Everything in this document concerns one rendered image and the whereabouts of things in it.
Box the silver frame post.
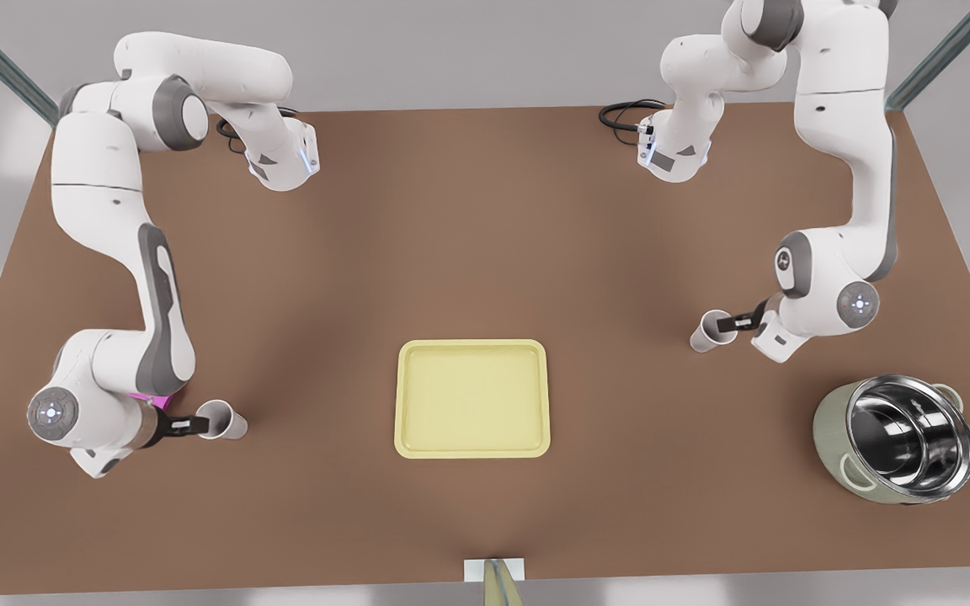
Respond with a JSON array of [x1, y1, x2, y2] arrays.
[[885, 0, 970, 112], [0, 7, 61, 127], [482, 559, 523, 606]]

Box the pale yellow rectangular tray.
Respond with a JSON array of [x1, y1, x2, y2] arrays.
[[394, 339, 552, 460]]

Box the green pot with steel interior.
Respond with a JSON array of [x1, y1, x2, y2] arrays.
[[813, 375, 970, 506]]

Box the white IKEA cup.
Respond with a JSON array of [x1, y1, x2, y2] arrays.
[[690, 310, 740, 354], [196, 400, 248, 441]]

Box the white frame post foot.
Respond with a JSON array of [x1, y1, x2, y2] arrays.
[[461, 558, 527, 582]]

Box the black cable loop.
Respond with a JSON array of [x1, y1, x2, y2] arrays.
[[216, 105, 301, 157], [599, 99, 671, 136]]

